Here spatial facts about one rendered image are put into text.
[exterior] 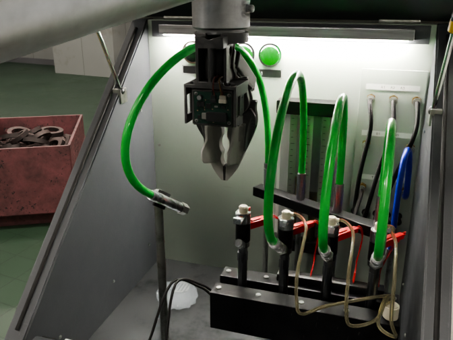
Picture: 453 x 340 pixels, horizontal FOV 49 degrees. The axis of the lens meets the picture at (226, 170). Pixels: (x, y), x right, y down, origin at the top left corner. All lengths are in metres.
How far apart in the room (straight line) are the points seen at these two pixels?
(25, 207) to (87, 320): 2.50
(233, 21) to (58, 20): 0.34
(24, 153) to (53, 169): 0.20
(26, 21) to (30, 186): 3.19
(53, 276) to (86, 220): 0.13
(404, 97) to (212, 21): 0.57
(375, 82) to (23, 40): 0.86
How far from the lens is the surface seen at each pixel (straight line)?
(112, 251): 1.14
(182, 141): 1.23
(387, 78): 1.09
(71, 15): 0.34
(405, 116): 1.11
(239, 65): 0.69
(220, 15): 0.64
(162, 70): 0.82
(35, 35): 0.34
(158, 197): 0.86
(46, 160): 3.42
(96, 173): 1.03
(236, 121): 0.64
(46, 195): 3.51
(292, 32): 1.07
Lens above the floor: 1.51
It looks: 20 degrees down
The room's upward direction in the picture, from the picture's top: straight up
